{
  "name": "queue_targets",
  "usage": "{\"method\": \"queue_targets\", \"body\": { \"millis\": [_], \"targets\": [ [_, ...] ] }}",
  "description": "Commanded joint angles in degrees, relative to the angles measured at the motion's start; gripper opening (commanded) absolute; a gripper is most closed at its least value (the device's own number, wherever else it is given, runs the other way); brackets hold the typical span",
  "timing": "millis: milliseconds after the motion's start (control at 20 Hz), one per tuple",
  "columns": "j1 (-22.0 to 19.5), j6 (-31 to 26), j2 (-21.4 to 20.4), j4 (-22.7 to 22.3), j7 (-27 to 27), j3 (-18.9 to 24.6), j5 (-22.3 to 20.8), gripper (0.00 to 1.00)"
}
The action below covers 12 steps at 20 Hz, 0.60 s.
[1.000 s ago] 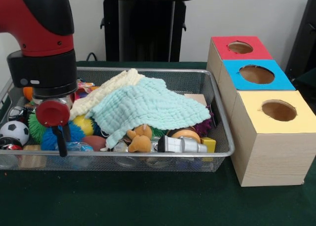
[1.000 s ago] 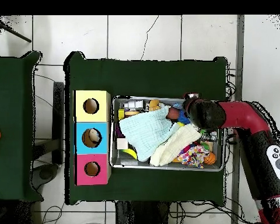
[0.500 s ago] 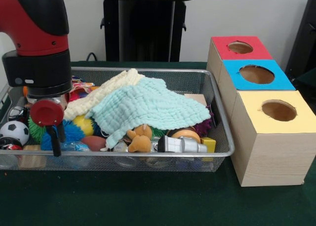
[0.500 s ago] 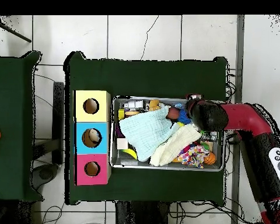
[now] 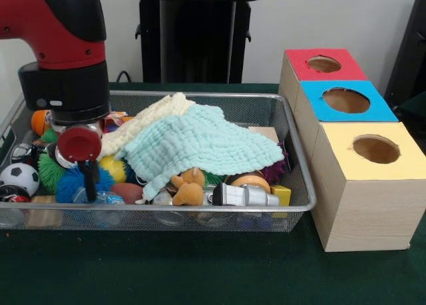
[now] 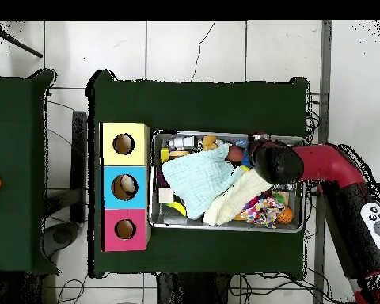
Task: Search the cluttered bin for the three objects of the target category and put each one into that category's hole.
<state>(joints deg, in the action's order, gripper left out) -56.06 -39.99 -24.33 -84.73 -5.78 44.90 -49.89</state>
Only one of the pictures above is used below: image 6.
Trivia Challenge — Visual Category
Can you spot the light blue waffle cloth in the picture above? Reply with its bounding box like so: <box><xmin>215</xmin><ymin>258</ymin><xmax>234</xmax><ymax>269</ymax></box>
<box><xmin>161</xmin><ymin>143</ymin><xmax>243</xmax><ymax>221</ymax></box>

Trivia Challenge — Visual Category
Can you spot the shallow clear mesh bin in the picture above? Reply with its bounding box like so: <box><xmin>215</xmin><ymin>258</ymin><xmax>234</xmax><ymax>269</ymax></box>
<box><xmin>148</xmin><ymin>129</ymin><xmax>306</xmax><ymax>234</ymax></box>

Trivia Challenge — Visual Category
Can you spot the wooden box with three holes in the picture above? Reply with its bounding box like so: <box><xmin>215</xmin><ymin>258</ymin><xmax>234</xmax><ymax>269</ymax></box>
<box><xmin>99</xmin><ymin>122</ymin><xmax>151</xmax><ymax>253</ymax></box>

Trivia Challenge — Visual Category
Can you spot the tan plush animal toy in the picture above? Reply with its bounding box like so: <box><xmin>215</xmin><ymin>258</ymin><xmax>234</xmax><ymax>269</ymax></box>
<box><xmin>201</xmin><ymin>134</ymin><xmax>219</xmax><ymax>152</ymax></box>

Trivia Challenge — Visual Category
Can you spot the tan cardboard square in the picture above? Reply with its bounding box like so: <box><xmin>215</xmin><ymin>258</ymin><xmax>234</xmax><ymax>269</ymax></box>
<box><xmin>158</xmin><ymin>187</ymin><xmax>175</xmax><ymax>203</ymax></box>

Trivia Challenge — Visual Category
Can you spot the small brown toy football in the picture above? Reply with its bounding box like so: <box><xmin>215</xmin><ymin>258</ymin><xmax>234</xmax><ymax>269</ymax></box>
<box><xmin>225</xmin><ymin>144</ymin><xmax>245</xmax><ymax>164</ymax></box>

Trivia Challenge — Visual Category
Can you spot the cream knitted cloth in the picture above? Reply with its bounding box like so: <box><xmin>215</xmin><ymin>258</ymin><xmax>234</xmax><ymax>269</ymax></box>
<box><xmin>203</xmin><ymin>169</ymin><xmax>274</xmax><ymax>226</ymax></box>

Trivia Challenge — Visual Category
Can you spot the blue spiky rubber ball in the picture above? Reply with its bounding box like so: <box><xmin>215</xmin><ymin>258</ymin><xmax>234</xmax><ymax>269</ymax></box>
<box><xmin>240</xmin><ymin>147</ymin><xmax>253</xmax><ymax>169</ymax></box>

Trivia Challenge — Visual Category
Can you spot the dark green table cloth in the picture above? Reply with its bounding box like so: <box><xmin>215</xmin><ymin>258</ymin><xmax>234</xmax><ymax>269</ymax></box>
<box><xmin>86</xmin><ymin>69</ymin><xmax>310</xmax><ymax>279</ymax></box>

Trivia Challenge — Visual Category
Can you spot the colourful patterned cloth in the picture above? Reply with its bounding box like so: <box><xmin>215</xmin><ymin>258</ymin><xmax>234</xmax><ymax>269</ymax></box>
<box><xmin>240</xmin><ymin>194</ymin><xmax>285</xmax><ymax>228</ymax></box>

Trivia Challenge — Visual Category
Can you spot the small orange basketball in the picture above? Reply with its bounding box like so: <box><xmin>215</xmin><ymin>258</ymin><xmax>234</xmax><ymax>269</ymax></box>
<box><xmin>275</xmin><ymin>206</ymin><xmax>295</xmax><ymax>225</ymax></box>

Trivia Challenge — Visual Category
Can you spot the black floor beam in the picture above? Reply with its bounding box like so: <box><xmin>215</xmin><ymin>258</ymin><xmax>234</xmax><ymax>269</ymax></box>
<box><xmin>70</xmin><ymin>110</ymin><xmax>88</xmax><ymax>224</ymax></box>

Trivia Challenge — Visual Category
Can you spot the grey floor foot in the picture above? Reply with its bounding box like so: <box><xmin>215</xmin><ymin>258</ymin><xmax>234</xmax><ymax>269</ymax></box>
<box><xmin>44</xmin><ymin>221</ymin><xmax>82</xmax><ymax>256</ymax></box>

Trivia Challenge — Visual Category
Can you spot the dark green side table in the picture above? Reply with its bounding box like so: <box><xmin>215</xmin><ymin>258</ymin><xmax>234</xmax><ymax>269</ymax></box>
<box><xmin>0</xmin><ymin>69</ymin><xmax>59</xmax><ymax>275</ymax></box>

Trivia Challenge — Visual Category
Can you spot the black tripod leg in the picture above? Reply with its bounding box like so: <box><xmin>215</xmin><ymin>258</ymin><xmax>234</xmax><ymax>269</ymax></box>
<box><xmin>0</xmin><ymin>28</ymin><xmax>44</xmax><ymax>59</ymax></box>

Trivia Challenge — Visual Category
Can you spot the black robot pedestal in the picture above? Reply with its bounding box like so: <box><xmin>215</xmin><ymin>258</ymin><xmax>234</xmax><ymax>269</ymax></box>
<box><xmin>156</xmin><ymin>273</ymin><xmax>232</xmax><ymax>304</ymax></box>

